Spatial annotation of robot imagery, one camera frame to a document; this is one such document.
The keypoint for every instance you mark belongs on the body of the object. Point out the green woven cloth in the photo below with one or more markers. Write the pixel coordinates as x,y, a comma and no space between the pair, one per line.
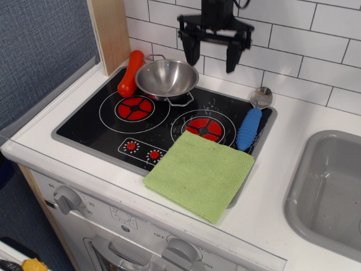
200,175

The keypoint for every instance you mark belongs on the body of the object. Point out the white toy oven front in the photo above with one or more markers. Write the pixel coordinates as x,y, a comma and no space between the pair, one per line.
129,235

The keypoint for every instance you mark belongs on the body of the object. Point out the black toy stove top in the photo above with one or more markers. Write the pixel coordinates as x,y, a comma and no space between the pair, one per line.
105,122

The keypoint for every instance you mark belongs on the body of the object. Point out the red stove knob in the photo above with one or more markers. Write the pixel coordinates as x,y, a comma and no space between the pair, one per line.
154,155
131,146

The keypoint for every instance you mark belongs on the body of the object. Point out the grey oven knob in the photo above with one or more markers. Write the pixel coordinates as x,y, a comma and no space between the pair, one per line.
180,253

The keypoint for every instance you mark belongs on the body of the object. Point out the red right stove knob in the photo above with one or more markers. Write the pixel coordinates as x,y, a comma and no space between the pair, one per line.
154,155

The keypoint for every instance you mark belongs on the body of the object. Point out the grey timer knob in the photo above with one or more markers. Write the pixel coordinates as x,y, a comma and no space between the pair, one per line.
66,199

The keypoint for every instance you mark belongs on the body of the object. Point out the blue-handled metal spoon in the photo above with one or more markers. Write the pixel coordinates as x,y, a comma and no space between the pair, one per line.
260,99

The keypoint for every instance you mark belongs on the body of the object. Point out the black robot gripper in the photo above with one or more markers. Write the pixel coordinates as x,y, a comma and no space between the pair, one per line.
215,23

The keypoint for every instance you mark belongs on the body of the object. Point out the grey plastic sink basin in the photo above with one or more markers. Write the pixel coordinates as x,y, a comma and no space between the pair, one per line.
323,202

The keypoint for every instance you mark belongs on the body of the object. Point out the small steel two-handled pan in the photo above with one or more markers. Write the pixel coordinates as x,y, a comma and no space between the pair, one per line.
168,80

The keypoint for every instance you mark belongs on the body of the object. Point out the red toy sausage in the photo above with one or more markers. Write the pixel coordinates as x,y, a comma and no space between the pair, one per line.
127,85

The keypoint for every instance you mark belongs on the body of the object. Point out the silver oven door handle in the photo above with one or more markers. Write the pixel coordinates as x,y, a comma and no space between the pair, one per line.
110,259

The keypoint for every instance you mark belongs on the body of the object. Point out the light wooden side post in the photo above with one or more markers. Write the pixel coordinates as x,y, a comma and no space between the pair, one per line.
111,33

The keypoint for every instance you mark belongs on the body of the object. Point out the red left stove knob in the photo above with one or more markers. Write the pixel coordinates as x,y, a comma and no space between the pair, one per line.
131,146

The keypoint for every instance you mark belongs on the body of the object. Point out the yellow object at floor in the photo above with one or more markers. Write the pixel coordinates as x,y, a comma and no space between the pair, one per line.
33,265

